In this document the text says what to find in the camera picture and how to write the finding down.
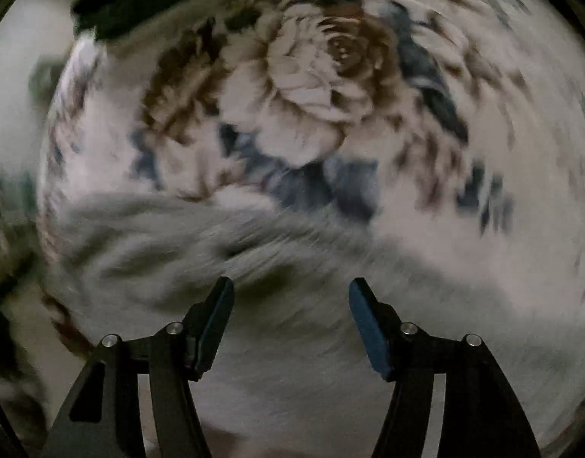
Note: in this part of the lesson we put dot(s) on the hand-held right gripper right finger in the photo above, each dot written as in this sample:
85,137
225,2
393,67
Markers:
370,327

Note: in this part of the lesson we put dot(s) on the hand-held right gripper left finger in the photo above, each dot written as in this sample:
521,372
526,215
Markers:
215,320

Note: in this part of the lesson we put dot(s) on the grey fleece blanket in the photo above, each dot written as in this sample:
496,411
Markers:
144,248

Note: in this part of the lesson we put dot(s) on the bed with floral cover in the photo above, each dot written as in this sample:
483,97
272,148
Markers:
311,81

